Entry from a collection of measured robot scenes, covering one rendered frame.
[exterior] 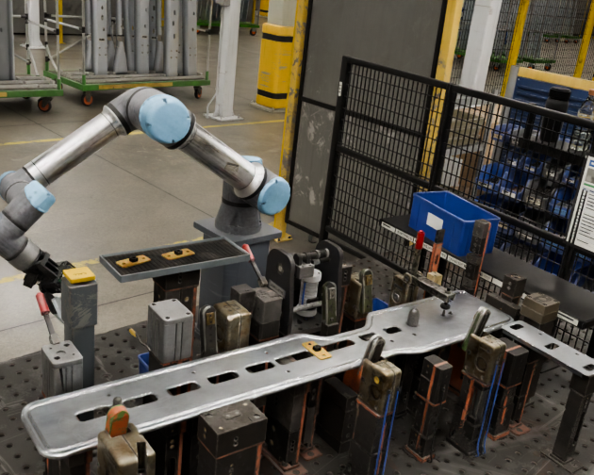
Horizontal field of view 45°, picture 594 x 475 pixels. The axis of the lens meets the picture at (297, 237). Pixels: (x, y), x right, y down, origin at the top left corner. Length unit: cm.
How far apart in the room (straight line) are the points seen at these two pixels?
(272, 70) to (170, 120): 780
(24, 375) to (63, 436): 77
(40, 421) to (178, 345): 37
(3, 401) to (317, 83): 324
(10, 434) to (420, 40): 306
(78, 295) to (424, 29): 290
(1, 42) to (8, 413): 699
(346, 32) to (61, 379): 337
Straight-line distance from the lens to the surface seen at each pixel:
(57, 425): 154
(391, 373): 170
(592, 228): 243
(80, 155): 195
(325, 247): 201
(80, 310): 179
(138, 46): 976
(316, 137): 482
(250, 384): 166
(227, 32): 874
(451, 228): 251
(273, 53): 958
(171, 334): 170
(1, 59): 880
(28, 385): 221
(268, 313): 188
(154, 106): 183
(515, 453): 216
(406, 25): 427
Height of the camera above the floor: 191
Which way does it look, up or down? 21 degrees down
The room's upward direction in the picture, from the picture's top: 7 degrees clockwise
